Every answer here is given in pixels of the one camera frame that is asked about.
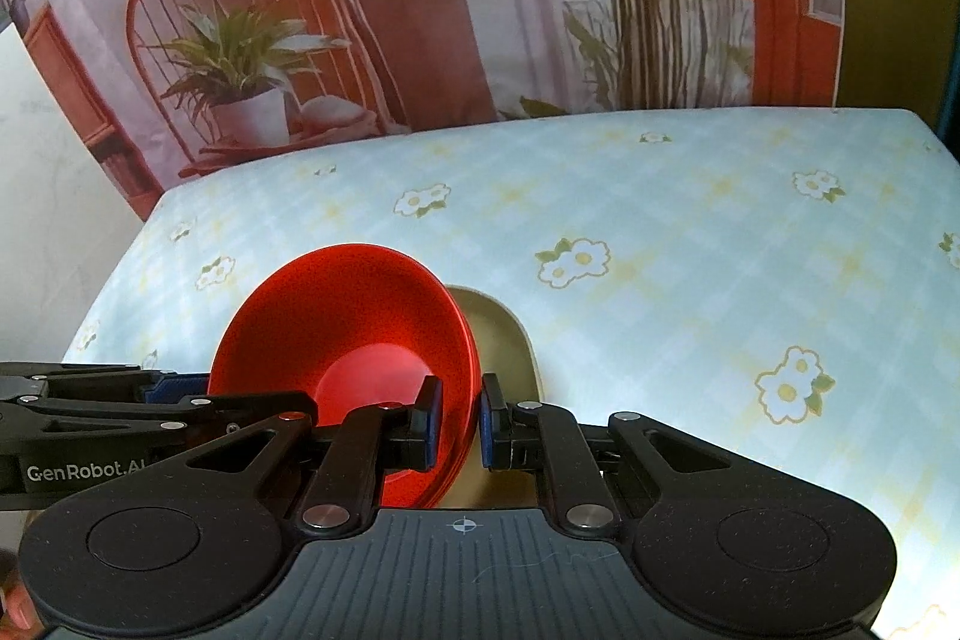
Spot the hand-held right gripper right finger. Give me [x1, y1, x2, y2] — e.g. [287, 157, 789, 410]
[478, 374, 732, 533]

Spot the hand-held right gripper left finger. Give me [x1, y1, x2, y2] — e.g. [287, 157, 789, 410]
[186, 374, 445, 538]

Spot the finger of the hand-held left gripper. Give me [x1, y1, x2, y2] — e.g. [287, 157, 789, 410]
[0, 391, 318, 455]
[0, 361, 212, 407]

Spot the beige plate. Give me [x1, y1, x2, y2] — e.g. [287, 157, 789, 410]
[442, 284, 543, 511]

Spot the large red bowl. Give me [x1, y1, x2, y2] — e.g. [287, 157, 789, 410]
[208, 243, 482, 510]

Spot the person's left hand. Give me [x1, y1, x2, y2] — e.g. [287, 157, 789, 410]
[0, 554, 37, 635]

